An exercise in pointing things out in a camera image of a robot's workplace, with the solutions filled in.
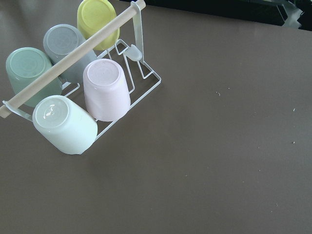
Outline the pink cup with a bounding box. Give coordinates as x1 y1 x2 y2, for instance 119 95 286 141
83 58 131 122

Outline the white cup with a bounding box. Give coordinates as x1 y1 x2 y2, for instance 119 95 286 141
32 95 98 155

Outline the yellow cup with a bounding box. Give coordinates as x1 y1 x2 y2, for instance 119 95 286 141
77 0 117 39

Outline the grey cup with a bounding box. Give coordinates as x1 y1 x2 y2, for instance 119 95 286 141
43 24 97 83

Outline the green cup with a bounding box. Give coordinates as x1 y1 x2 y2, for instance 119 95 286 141
6 47 62 107

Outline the white wire cup rack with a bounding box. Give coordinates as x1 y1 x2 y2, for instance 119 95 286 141
0 0 162 156

